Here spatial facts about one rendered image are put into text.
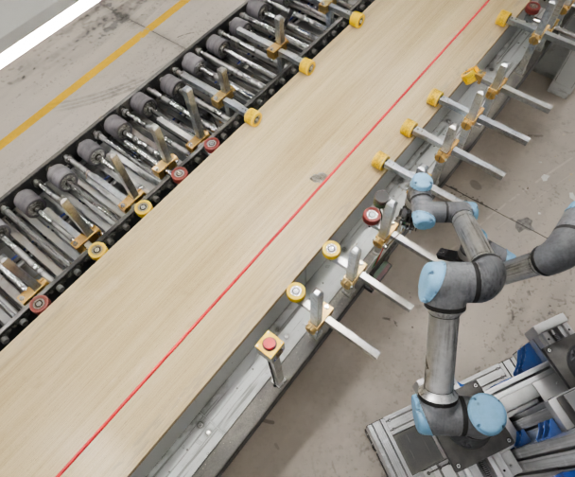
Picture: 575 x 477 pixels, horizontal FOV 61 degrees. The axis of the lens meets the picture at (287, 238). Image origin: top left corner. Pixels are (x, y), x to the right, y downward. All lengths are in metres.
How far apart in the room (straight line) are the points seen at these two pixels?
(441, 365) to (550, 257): 0.44
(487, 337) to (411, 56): 1.65
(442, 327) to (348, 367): 1.47
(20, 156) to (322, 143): 2.48
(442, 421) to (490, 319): 1.62
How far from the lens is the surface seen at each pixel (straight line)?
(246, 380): 2.21
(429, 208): 1.73
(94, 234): 2.41
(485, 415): 1.60
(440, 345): 1.47
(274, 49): 2.82
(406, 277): 3.10
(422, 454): 2.62
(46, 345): 2.21
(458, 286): 1.40
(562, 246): 1.58
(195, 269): 2.12
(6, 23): 0.80
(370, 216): 2.20
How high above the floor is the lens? 2.77
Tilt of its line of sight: 61 degrees down
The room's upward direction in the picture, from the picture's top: 5 degrees counter-clockwise
